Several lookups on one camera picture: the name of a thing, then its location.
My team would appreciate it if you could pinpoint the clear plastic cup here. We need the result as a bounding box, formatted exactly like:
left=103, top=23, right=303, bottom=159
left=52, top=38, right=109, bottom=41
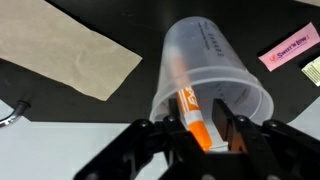
left=148, top=15, right=275, bottom=127

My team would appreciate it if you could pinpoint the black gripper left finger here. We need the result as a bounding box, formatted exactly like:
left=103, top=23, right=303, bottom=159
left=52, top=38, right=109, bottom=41
left=73, top=98, right=204, bottom=180

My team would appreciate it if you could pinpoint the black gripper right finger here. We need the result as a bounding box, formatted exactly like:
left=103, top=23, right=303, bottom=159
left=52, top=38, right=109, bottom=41
left=213, top=98, right=320, bottom=180

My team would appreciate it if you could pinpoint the black table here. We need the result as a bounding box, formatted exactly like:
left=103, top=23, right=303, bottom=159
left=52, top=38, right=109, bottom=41
left=0, top=0, right=320, bottom=125

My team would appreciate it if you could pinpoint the pink sweetener packet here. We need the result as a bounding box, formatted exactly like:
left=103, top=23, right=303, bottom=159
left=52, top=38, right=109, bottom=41
left=257, top=21, right=320, bottom=73

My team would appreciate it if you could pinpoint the metal table handle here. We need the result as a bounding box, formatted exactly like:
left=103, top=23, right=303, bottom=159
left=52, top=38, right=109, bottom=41
left=0, top=99, right=33, bottom=130

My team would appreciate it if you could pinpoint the yellow-green packet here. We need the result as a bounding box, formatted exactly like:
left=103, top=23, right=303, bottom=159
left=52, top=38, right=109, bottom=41
left=301, top=55, right=320, bottom=88

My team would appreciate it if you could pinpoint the orange marker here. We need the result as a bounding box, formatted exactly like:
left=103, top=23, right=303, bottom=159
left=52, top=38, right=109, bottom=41
left=166, top=46, right=214, bottom=153

